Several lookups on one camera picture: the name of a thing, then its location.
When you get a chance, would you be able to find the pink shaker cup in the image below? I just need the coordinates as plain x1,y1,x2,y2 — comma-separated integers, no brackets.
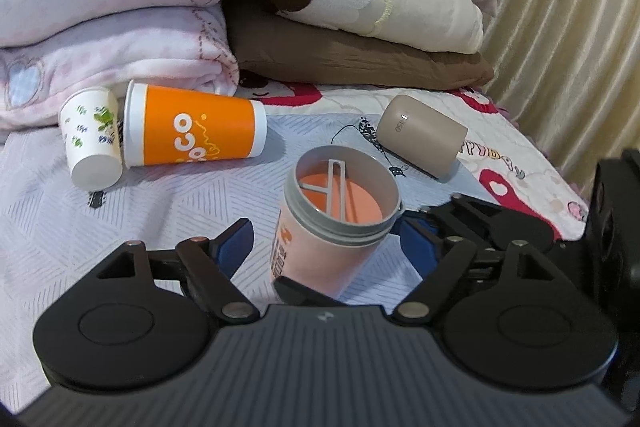
270,145,402,298

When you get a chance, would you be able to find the white patterned bed mat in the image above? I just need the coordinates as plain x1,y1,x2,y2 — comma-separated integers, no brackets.
0,110,482,413

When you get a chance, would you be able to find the brown folded blanket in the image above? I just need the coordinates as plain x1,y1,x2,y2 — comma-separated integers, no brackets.
224,8,494,91

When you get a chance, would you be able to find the beige tumbler cup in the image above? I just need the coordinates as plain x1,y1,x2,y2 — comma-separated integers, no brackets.
376,95,468,180

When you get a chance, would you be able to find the beige striped curtain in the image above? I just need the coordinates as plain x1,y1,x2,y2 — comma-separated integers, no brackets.
483,0,639,196

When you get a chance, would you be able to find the orange paper cup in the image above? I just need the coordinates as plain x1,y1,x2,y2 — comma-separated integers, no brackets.
122,81,268,168

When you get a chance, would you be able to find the pink white folded quilt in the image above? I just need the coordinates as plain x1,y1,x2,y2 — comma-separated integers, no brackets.
0,0,271,134

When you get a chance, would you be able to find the white floral paper cup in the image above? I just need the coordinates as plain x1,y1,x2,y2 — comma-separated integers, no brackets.
58,87,122,192

